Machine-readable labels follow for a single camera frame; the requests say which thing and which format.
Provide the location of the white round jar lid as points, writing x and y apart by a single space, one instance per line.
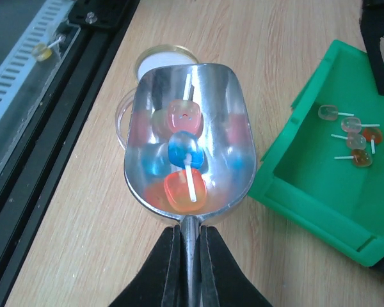
163 56

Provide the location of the yellow lollipop on rail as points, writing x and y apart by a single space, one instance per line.
42 52

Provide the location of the blue square lollipop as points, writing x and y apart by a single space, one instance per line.
182 143

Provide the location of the clear plastic jar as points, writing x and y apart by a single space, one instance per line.
123 106

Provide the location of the silver metal scoop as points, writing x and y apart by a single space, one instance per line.
225 136

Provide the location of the green bin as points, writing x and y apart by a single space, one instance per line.
306 174

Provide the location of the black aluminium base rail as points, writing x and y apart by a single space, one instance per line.
30 177

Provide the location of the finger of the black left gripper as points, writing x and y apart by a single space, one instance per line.
372 31

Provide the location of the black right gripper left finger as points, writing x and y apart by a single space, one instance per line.
157 282

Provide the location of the light blue slotted cable duct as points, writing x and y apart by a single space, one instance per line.
20 61

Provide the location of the pink square lollipop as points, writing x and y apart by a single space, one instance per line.
183 113

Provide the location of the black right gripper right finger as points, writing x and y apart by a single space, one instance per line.
223 282

